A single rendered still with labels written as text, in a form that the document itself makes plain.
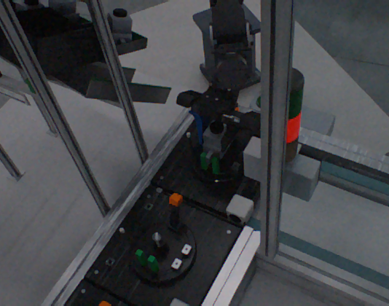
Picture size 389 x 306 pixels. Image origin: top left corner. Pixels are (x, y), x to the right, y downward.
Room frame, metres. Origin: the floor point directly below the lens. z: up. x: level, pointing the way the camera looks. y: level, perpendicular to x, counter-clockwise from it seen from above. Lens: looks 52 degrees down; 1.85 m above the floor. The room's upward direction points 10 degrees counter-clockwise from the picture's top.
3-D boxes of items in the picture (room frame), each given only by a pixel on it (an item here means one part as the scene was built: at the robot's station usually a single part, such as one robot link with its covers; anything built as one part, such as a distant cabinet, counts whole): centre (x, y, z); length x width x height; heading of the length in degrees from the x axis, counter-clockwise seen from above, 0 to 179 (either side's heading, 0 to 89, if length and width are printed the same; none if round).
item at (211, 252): (0.43, 0.10, 1.01); 0.24 x 0.24 x 0.13; 53
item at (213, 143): (0.63, -0.04, 1.06); 0.08 x 0.04 x 0.07; 143
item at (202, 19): (1.02, -0.14, 0.96); 0.15 x 0.15 x 0.20; 16
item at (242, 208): (0.50, -0.07, 0.97); 0.05 x 0.05 x 0.04; 53
